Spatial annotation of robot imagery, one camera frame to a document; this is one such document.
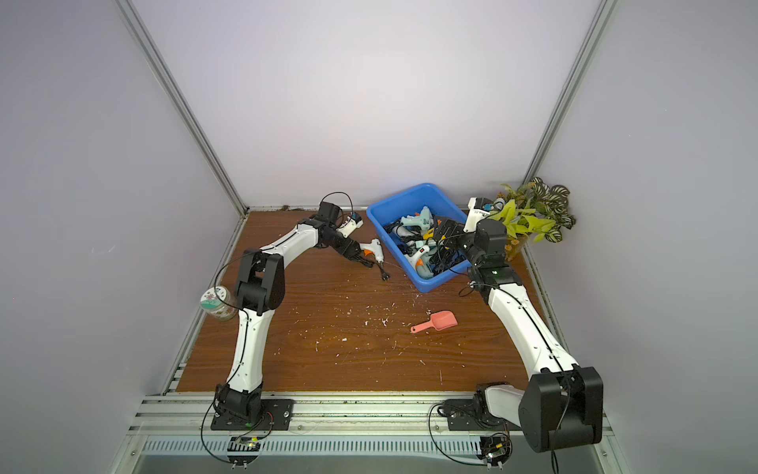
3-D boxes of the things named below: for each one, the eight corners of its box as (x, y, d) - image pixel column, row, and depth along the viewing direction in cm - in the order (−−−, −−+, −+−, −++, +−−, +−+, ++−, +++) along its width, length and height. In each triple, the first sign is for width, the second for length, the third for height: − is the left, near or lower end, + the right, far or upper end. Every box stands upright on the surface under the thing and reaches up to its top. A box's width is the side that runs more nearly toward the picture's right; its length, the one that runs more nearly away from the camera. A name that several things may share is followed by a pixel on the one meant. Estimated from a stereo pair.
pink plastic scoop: (412, 336, 88) (413, 333, 86) (408, 322, 91) (408, 318, 89) (456, 325, 90) (458, 321, 88) (451, 312, 93) (452, 308, 91)
